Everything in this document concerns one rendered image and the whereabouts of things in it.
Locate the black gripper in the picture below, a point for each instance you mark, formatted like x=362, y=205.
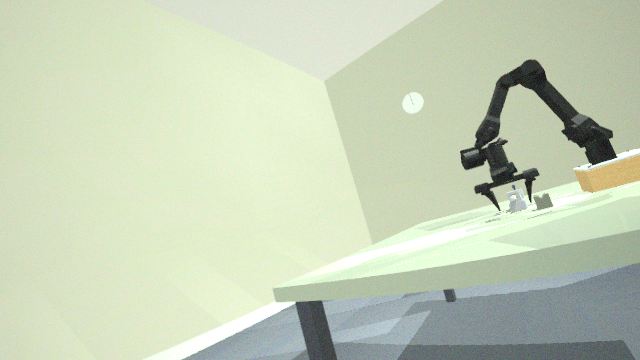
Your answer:
x=529, y=175

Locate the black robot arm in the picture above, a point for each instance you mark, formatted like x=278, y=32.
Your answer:
x=579, y=128

